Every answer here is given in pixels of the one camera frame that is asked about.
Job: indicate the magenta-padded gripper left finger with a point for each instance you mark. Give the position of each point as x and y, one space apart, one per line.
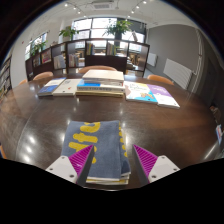
63 166

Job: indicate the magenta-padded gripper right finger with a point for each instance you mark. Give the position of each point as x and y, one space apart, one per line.
163 166

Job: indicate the grey towel with yellow letters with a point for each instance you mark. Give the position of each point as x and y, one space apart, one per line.
106 150

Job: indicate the orange chair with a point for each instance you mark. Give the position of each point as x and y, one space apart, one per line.
2 151
160 79
98 68
22 81
42 75

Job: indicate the purple and white magazine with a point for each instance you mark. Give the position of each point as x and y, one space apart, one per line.
165 96

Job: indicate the colourful illustrated magazine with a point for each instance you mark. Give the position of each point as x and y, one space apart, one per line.
140 91

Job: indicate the dark blue book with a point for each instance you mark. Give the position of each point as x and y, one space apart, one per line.
50 88

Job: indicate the large blue-cover book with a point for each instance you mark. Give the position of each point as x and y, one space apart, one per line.
90 87

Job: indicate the beige hardcover book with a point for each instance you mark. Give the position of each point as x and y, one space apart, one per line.
103 76

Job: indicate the dark open shelf unit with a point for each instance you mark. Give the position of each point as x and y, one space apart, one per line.
106 61

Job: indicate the green potted plant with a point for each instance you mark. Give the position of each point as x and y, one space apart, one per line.
38 48
68 32
117 28

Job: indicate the small side window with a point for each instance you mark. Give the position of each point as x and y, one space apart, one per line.
40 38

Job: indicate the large glass window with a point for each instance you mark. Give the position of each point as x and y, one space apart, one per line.
100 28

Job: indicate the ceiling lights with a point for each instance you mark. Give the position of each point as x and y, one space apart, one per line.
133 7

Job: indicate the ceiling air conditioner unit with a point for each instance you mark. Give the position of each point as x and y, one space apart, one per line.
101 4

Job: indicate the large white wall radiator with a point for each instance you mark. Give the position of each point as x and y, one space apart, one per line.
178 73

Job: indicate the wall bookshelf unit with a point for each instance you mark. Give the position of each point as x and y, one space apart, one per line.
5 78

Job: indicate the small white wall radiator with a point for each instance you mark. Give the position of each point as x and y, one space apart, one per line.
152 59

